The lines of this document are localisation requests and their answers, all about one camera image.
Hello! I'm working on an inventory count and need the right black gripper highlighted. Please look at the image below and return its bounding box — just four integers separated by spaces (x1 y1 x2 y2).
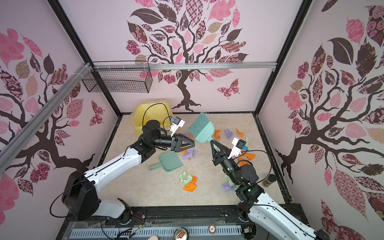
213 140 242 187

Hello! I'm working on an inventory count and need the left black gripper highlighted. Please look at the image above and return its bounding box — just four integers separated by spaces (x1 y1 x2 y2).
152 133 195 153

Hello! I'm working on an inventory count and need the purple paper scrap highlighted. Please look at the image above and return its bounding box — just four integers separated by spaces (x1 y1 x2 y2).
225 129 234 140
222 182 237 192
182 149 198 161

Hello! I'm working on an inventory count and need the purple paper scrap back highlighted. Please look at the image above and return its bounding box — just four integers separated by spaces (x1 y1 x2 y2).
225 129 234 140

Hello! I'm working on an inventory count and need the green hand brush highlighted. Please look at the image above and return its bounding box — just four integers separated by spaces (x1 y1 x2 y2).
188 112 215 144

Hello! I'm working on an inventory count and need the green plastic dustpan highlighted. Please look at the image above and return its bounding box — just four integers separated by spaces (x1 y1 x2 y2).
149 151 184 172

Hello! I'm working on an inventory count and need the small orange scrap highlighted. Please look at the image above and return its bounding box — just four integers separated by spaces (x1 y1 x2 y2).
236 129 245 139

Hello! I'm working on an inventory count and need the orange paper scrap pile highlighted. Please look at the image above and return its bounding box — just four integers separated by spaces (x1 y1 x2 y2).
238 151 256 167

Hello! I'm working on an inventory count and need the green paper scrap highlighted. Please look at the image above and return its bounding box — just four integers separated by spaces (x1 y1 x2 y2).
179 171 193 185
224 176 237 188

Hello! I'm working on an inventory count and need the orange paper scrap back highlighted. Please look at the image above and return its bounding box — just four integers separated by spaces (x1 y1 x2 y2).
214 130 222 140

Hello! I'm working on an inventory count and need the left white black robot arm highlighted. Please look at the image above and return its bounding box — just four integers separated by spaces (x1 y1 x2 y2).
62 118 195 225

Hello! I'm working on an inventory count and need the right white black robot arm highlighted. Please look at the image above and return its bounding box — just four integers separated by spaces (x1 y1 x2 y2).
209 139 329 240

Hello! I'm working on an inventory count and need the cream trash bin yellow bag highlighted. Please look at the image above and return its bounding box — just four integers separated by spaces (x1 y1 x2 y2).
133 101 174 137

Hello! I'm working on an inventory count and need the brown bottle at right edge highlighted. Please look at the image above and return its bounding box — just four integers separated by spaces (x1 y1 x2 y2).
262 174 277 188

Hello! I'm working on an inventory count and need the red white round sticker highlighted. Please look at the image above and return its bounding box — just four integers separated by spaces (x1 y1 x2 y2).
208 225 217 235

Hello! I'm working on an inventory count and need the metal can top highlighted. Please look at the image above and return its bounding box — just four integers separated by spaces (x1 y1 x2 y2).
174 228 189 240

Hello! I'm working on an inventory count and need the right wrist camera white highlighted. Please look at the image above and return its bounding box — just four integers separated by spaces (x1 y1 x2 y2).
228 138 248 159

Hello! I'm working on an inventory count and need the aluminium rail back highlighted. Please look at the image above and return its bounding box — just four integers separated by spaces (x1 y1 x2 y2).
94 62 277 71

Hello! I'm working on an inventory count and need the aluminium rail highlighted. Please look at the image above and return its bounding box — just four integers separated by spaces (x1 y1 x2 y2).
94 62 277 71
1 63 92 173

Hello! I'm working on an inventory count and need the grey slotted cable duct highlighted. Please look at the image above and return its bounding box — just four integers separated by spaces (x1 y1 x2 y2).
68 226 243 240

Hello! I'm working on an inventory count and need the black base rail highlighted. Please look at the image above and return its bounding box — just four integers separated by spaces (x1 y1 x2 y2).
56 204 316 240

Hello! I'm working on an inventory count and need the black wire basket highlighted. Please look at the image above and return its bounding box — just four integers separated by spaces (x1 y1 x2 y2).
82 60 153 94

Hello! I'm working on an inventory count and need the aluminium rail left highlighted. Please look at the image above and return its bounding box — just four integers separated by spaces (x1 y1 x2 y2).
1 63 92 173

